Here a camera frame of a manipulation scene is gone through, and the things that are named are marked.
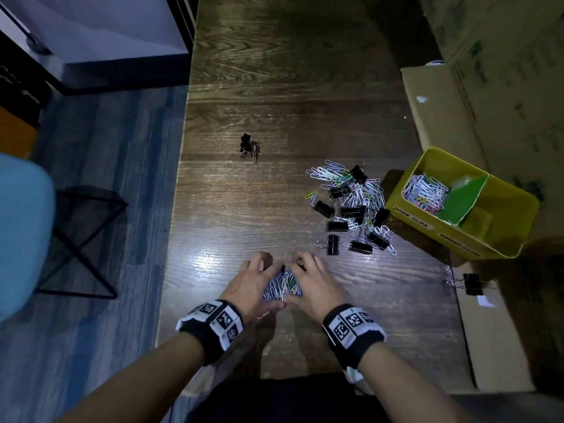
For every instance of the yellow divided bin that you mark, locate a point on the yellow divided bin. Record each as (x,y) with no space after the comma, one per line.
(506,215)

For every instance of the large printed cardboard box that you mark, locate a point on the large printed cardboard box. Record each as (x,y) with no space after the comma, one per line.
(506,110)

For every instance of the group of black binder clips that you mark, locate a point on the group of black binder clips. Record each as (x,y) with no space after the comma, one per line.
(352,211)

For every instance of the person's right hand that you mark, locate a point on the person's right hand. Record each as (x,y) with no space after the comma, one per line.
(317,292)

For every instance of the small white round object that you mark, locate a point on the small white round object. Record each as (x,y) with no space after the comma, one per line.
(435,62)

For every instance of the green divider card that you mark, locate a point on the green divider card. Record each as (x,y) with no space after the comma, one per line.
(462,200)

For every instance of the orange object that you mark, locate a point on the orange object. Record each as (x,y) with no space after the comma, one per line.
(15,134)

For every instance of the single black binder clip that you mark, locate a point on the single black binder clip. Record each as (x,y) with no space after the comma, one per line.
(472,284)

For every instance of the light blue object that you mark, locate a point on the light blue object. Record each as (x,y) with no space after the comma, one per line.
(22,233)

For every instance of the small black binder clip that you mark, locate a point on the small black binder clip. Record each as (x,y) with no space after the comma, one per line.
(254,149)
(245,140)

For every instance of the black metal stool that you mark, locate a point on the black metal stool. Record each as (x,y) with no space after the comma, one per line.
(88,193)

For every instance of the person's left hand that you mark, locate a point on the person's left hand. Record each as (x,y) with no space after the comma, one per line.
(249,288)

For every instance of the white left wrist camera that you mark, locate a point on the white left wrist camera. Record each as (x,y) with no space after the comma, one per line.
(198,379)

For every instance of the person's black clothing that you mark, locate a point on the person's black clothing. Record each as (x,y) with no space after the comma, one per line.
(286,400)

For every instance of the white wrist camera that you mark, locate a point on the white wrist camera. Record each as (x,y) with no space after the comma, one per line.
(198,379)
(356,377)

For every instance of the white furniture with black base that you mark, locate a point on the white furniture with black base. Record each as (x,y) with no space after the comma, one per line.
(97,26)

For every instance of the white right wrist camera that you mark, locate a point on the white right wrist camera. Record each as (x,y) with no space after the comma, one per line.
(356,377)

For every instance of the person's right forearm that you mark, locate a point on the person's right forearm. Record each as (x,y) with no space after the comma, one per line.
(405,387)

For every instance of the person's left forearm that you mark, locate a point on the person's left forearm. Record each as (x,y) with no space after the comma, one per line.
(141,383)

